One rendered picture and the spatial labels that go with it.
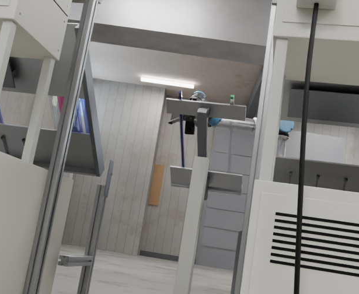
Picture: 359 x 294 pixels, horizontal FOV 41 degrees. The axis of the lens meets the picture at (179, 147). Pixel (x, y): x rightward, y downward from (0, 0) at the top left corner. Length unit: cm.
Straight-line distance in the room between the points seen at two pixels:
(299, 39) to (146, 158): 1008
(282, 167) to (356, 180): 30
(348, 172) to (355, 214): 87
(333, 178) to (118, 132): 965
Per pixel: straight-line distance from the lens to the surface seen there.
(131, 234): 1117
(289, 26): 133
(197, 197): 206
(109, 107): 1169
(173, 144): 1187
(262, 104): 168
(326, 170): 207
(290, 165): 206
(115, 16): 572
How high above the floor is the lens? 44
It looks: 11 degrees up
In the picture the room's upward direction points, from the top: 9 degrees clockwise
